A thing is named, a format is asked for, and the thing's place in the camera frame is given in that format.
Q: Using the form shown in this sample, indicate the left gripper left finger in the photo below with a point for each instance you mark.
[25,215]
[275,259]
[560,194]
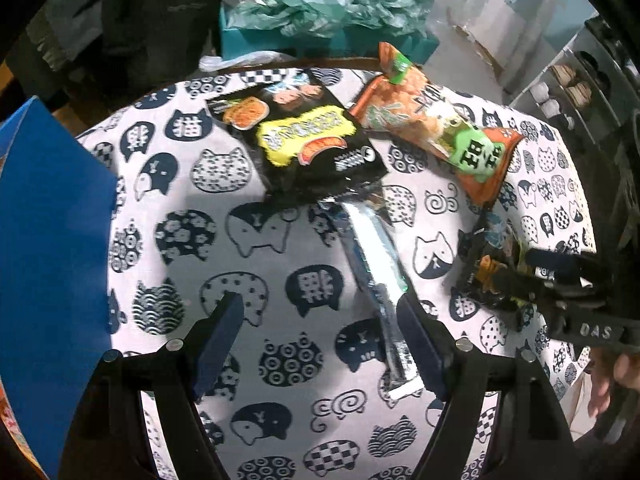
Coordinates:
[179,374]

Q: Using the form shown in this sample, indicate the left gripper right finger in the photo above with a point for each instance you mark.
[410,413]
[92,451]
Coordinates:
[460,374]

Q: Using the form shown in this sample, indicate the silver long snack bar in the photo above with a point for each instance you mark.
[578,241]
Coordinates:
[373,257]

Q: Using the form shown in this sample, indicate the blue cardboard box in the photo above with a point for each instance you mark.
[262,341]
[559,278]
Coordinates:
[56,210]

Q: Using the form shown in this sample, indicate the orange green pea snack bag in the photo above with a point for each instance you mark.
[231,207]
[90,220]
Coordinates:
[403,101]

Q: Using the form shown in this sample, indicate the black yellow snack bag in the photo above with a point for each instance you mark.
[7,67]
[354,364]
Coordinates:
[303,142]

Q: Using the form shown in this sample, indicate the small black snack packet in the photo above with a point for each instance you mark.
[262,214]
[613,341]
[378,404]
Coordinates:
[490,254]

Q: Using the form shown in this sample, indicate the person right hand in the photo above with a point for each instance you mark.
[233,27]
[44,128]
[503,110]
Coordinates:
[606,371]

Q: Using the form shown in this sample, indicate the cat pattern tablecloth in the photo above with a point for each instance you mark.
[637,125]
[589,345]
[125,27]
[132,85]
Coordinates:
[303,394]

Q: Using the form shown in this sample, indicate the shoe rack with shoes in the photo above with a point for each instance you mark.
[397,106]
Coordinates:
[589,91]

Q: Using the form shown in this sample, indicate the hanging dark jackets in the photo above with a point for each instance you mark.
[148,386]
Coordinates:
[104,51]

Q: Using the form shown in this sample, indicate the teal crumpled plastic bags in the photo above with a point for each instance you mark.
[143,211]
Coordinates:
[328,28]

